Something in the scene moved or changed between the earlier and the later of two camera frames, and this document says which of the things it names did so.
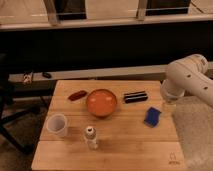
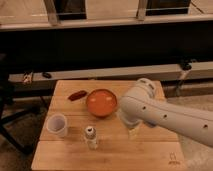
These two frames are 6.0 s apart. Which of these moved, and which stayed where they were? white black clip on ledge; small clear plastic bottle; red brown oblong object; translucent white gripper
Moved: translucent white gripper
Stayed: white black clip on ledge; small clear plastic bottle; red brown oblong object
